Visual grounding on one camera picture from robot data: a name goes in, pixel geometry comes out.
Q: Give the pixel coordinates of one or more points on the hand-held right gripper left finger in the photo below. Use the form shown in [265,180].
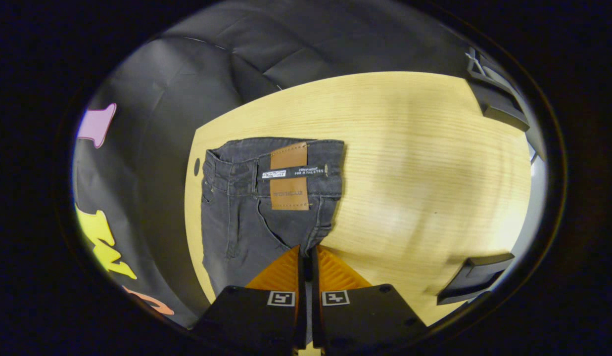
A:
[302,321]

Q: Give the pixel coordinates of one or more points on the black backdrop cloth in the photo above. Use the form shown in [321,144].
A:
[187,74]

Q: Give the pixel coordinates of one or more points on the dark grey jeans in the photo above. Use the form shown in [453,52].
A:
[236,222]

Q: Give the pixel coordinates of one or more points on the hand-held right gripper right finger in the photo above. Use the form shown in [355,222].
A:
[315,321]

